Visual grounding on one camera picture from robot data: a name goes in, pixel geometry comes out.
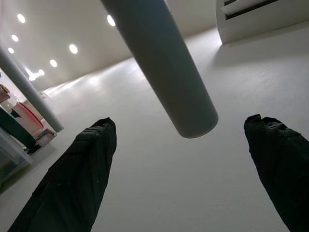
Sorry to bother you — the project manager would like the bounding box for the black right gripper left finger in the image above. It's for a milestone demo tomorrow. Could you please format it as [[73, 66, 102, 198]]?
[[8, 117, 118, 232]]

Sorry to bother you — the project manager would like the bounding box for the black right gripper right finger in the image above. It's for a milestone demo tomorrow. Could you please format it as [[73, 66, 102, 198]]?
[[243, 114, 309, 232]]

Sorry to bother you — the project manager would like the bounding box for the white plastic table leg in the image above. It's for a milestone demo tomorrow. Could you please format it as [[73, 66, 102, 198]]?
[[99, 0, 220, 139], [0, 45, 65, 133]]

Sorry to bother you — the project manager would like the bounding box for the clear plastic storage box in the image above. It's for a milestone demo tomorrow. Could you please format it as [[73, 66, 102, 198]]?
[[0, 127, 33, 188]]

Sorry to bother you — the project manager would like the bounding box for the dark green round lid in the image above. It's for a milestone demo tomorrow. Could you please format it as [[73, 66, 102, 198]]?
[[0, 106, 38, 152]]

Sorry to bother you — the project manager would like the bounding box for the pink plastic container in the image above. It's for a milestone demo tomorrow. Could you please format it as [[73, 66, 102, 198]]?
[[11, 101, 46, 132]]

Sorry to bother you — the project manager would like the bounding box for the white wall air conditioner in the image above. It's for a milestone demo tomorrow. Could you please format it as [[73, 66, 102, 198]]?
[[215, 0, 309, 45]]

